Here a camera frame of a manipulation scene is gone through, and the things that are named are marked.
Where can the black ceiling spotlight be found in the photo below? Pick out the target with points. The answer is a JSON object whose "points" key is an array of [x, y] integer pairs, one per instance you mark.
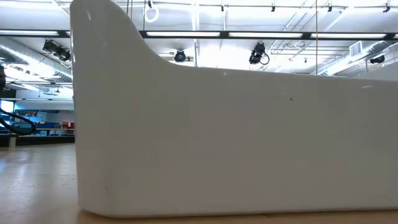
{"points": [[50, 46], [377, 59], [179, 56], [257, 53], [63, 54]]}

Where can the white ceiling pole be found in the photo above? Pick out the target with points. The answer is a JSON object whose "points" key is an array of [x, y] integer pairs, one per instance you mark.
{"points": [[195, 18]]}

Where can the silver air duct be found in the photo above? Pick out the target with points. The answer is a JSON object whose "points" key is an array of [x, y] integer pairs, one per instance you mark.
{"points": [[342, 67], [28, 60]]}

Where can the black aluminium table frame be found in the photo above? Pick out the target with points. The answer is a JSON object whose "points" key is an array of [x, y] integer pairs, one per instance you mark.
{"points": [[46, 140]]}

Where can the red storage boxes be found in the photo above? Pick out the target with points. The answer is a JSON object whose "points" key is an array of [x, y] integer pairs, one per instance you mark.
{"points": [[68, 125]]}

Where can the blue storage shelf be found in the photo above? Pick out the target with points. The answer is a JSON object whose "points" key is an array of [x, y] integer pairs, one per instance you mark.
{"points": [[46, 125]]}

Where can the short white post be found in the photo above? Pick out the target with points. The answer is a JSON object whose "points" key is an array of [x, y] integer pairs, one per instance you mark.
{"points": [[12, 143]]}

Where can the black overhead light bar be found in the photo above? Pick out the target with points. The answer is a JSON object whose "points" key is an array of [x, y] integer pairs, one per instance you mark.
{"points": [[224, 34]]}

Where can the white air vent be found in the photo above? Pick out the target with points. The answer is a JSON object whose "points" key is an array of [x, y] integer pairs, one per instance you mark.
{"points": [[356, 48]]}

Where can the white plastic tray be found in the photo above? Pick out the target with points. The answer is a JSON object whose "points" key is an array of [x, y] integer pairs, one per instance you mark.
{"points": [[217, 140]]}

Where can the small black ceiling fixture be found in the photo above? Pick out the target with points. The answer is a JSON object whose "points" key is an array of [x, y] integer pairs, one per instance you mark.
{"points": [[222, 7], [329, 7], [386, 7], [273, 7]]}

